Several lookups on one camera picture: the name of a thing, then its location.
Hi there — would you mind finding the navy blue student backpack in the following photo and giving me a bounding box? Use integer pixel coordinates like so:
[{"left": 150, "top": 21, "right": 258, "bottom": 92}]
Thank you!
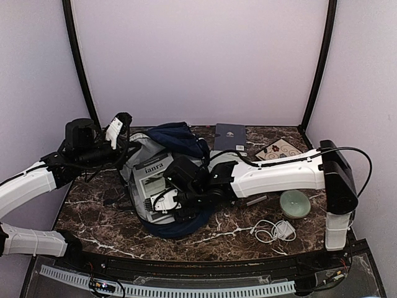
[{"left": 118, "top": 122, "right": 213, "bottom": 239}]

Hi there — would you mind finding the grey ianra magazine book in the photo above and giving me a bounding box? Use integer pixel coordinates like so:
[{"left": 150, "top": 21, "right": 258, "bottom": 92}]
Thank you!
[{"left": 131, "top": 151, "right": 174, "bottom": 224}]

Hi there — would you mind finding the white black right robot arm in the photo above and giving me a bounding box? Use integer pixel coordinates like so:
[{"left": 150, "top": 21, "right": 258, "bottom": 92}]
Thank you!
[{"left": 163, "top": 140, "right": 366, "bottom": 269}]

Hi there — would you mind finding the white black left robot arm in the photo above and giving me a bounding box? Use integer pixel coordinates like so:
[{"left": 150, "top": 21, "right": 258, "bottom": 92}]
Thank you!
[{"left": 1, "top": 112, "right": 133, "bottom": 271}]

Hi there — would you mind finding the red tipped white marker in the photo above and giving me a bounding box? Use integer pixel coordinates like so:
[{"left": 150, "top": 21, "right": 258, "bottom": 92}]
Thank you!
[{"left": 242, "top": 195, "right": 267, "bottom": 207}]

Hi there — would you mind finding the dark blue notebook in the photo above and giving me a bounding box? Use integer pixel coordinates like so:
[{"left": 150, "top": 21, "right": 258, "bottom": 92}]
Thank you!
[{"left": 213, "top": 123, "right": 246, "bottom": 152}]

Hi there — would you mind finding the pale green ceramic bowl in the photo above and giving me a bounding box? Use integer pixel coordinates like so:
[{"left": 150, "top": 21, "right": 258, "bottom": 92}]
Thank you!
[{"left": 279, "top": 190, "right": 311, "bottom": 219}]

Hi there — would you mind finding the floral square ceramic plate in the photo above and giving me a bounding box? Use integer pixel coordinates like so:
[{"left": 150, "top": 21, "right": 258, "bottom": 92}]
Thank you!
[{"left": 255, "top": 139, "right": 302, "bottom": 161}]

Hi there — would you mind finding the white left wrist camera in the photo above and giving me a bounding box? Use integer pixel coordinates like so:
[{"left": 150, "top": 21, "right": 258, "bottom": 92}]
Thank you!
[{"left": 105, "top": 112, "right": 133, "bottom": 150}]

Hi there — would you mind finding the white charger with cable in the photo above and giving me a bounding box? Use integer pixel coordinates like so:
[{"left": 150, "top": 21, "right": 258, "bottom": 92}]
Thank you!
[{"left": 249, "top": 219, "right": 297, "bottom": 244}]

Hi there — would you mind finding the black front table rail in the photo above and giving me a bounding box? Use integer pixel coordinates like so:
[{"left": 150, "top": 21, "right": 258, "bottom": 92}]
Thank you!
[{"left": 54, "top": 225, "right": 368, "bottom": 279}]

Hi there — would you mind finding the white slotted cable duct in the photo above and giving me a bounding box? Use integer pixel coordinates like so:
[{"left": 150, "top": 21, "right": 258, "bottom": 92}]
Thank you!
[{"left": 39, "top": 265, "right": 296, "bottom": 297}]

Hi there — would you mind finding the black left corner frame post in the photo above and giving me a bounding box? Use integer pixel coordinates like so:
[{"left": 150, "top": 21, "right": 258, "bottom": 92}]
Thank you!
[{"left": 61, "top": 0, "right": 100, "bottom": 126}]

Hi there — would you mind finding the black corner frame post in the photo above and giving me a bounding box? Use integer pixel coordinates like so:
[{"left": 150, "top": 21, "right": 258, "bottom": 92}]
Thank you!
[
  {"left": 61, "top": 0, "right": 100, "bottom": 126},
  {"left": 298, "top": 0, "right": 337, "bottom": 133}
]

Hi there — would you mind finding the black right corner frame post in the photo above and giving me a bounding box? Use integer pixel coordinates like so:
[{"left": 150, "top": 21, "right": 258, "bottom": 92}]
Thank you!
[{"left": 298, "top": 0, "right": 337, "bottom": 133}]

